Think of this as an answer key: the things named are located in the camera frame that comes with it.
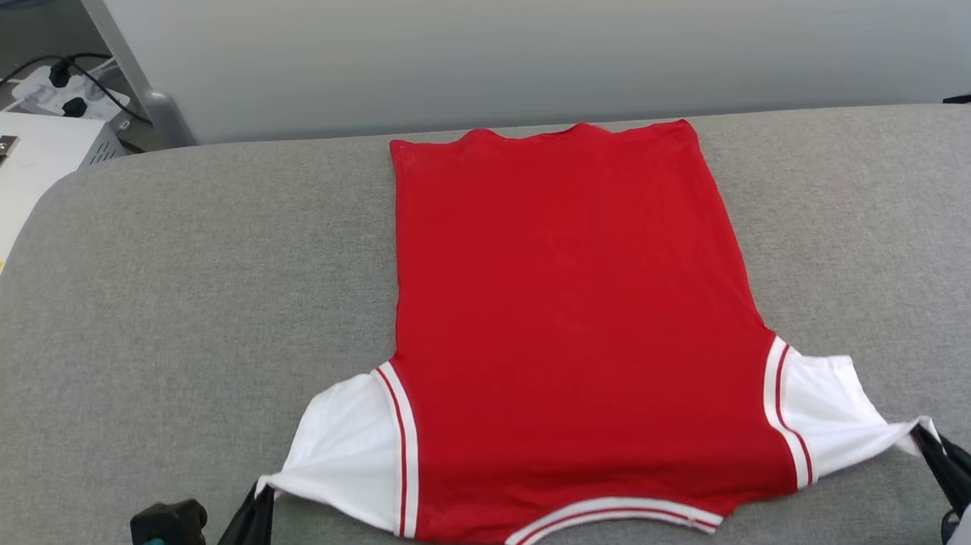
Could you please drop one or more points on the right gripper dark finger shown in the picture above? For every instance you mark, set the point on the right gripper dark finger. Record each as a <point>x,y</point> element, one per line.
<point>953,469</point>

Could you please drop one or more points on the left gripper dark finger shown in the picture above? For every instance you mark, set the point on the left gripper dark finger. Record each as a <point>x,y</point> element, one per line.
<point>251,524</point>

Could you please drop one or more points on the red white sports jersey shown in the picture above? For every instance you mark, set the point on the red white sports jersey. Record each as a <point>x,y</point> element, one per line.
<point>569,302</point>

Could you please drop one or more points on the white equipment box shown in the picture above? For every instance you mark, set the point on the white equipment box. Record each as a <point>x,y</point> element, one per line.
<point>31,186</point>

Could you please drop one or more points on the black power plug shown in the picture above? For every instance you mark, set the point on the black power plug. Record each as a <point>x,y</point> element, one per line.
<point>59,76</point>
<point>74,108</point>

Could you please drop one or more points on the white power strip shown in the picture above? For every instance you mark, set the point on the white power strip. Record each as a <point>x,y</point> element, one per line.
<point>43,95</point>

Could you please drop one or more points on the light grey partition panel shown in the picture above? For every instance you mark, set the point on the light grey partition panel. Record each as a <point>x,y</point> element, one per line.
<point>525,50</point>

